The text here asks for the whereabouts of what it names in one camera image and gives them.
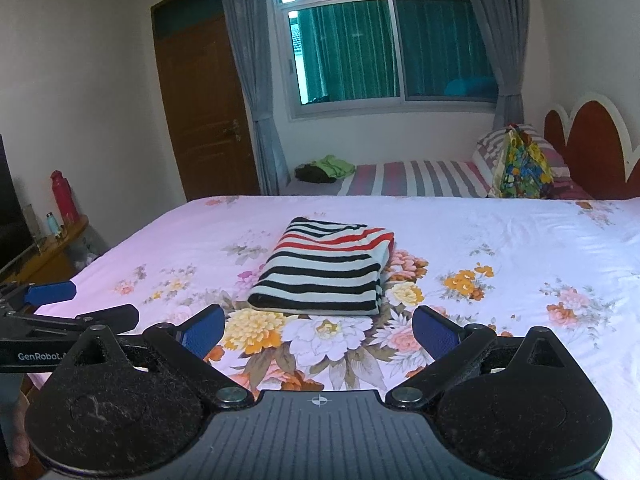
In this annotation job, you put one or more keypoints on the black television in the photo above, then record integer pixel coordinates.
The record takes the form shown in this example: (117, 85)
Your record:
(10, 210)

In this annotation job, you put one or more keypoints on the dark cloth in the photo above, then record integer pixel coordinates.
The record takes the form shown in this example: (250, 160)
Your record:
(312, 174)

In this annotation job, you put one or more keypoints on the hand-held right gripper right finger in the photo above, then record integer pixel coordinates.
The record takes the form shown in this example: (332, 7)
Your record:
(435, 332)

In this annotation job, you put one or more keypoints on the brown wooden door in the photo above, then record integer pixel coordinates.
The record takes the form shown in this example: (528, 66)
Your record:
(205, 110)

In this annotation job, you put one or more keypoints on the grey curtain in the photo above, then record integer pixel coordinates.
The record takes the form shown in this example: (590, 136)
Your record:
(505, 35)
(255, 60)

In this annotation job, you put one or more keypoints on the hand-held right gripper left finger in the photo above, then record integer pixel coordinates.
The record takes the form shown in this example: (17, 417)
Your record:
(205, 332)

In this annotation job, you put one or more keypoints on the green cloth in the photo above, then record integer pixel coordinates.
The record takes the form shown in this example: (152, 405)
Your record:
(335, 165)

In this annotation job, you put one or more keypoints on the striped knit sweater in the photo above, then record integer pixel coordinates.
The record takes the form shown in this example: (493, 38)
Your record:
(320, 270)

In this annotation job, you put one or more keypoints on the small teal bottle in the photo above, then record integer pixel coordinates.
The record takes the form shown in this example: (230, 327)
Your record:
(52, 222)

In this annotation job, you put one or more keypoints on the wooden cabinet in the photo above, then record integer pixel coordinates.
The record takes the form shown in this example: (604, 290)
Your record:
(55, 255)

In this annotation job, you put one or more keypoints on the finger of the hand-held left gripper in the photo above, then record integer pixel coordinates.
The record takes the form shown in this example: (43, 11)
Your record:
(115, 316)
(50, 292)

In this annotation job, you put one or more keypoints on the bed with floral sheet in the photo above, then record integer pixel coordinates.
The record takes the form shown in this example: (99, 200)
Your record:
(500, 250)

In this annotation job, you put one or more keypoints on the red bottle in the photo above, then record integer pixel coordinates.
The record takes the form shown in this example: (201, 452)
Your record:
(64, 200)

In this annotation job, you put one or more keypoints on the striped mattress sheet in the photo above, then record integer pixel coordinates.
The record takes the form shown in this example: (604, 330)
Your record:
(410, 177)

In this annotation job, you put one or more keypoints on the sliding glass window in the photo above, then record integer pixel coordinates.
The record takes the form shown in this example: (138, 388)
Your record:
(350, 45)

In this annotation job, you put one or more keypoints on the scalloped red headboard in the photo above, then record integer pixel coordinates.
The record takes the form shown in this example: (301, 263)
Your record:
(595, 145)

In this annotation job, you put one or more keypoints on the striped pillow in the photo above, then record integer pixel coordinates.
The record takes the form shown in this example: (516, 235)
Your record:
(487, 152)

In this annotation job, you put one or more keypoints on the person's left hand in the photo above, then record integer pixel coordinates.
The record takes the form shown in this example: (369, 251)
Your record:
(20, 435)

